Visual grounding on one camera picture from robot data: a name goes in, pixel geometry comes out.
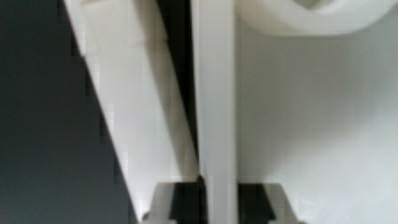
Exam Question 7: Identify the white square tabletop tray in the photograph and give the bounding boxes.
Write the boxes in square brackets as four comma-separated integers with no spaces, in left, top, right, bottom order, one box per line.
[192,0,398,224]

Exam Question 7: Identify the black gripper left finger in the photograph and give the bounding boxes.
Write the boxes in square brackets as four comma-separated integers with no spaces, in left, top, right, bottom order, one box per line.
[140,177,208,224]

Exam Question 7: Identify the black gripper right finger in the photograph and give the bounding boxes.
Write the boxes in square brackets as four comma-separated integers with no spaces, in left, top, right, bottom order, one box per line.
[238,183,305,224]

